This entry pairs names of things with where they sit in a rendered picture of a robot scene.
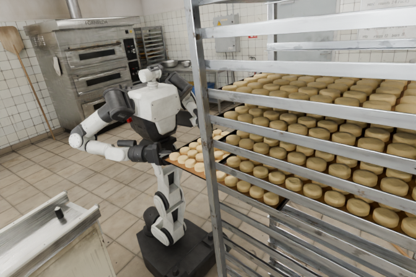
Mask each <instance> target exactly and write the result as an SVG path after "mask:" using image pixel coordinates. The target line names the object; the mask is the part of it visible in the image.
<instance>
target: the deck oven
mask: <svg viewBox="0 0 416 277"><path fill-rule="evenodd" d="M139 23H141V19H140V17H139V16H128V17H97V18H81V19H54V20H49V21H46V22H40V23H35V24H31V25H26V26H23V28H24V31H25V34H26V36H29V38H30V41H31V43H32V46H33V50H34V52H35V55H36V57H37V61H38V64H39V66H40V69H41V73H42V75H43V78H44V80H45V83H46V86H47V89H48V92H49V94H50V98H51V100H52V103H53V106H54V109H55V111H56V115H57V117H58V120H59V123H60V126H61V127H63V128H65V131H66V132H68V133H71V130H72V129H73V128H75V127H76V126H77V125H79V124H80V123H81V122H83V121H84V120H86V119H87V118H88V117H89V116H91V115H92V114H93V113H94V112H95V111H97V110H98V109H99V108H101V107H102V106H103V105H104V104H105V103H106V101H105V99H104V97H103V92H104V91H105V90H107V89H109V88H113V87H116V88H119V84H120V85H121V86H122V88H125V87H124V86H128V87H130V86H133V85H137V84H140V83H144V82H141V80H140V78H139V71H140V70H141V64H140V60H139V55H138V51H137V45H136V39H135V36H134V30H133V27H132V26H133V25H134V24H139ZM55 52H56V54H57V55H55ZM56 56H57V58H58V64H59V68H60V70H61V75H58V74H57V73H56V70H55V68H54V60H53V57H56ZM125 123H127V120H125V121H124V122H119V121H116V120H113V121H111V122H110V123H109V124H108V125H107V126H105V127H104V128H103V129H101V130H100V131H99V132H97V135H100V134H102V133H105V132H107V131H109V130H111V129H114V128H116V127H118V126H121V125H123V124H125Z"/></svg>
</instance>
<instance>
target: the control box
mask: <svg viewBox="0 0 416 277"><path fill-rule="evenodd" d="M67 206H69V207H71V208H73V209H75V210H77V211H79V212H81V213H83V214H84V213H85V212H86V211H87V209H85V208H82V207H80V206H78V205H76V204H75V203H72V202H69V203H68V204H67ZM97 223H98V226H99V228H100V231H101V234H103V232H102V229H101V226H100V223H99V220H98V219H97Z"/></svg>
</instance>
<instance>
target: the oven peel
mask: <svg viewBox="0 0 416 277"><path fill-rule="evenodd" d="M0 41H1V43H2V46H3V48H4V49H6V50H8V51H10V52H12V53H14V54H16V55H17V57H18V59H19V61H20V63H21V66H22V68H23V70H24V72H25V75H26V76H27V79H28V81H29V84H30V86H31V88H32V90H33V93H34V95H35V97H36V99H37V101H38V104H39V106H40V109H41V111H42V113H43V116H44V118H45V121H46V123H47V125H48V128H49V130H50V132H51V135H52V137H53V140H55V137H54V134H53V132H52V130H51V127H50V125H49V122H48V120H47V118H46V115H45V113H44V110H43V108H42V106H41V103H40V101H39V99H38V97H37V94H36V92H35V89H34V87H33V85H32V83H31V81H30V78H29V76H28V74H27V71H26V70H25V67H24V65H23V63H22V60H21V58H20V56H19V53H20V52H21V51H22V49H23V48H24V44H23V42H22V39H21V37H20V35H19V32H18V30H17V28H16V27H14V26H2V27H0Z"/></svg>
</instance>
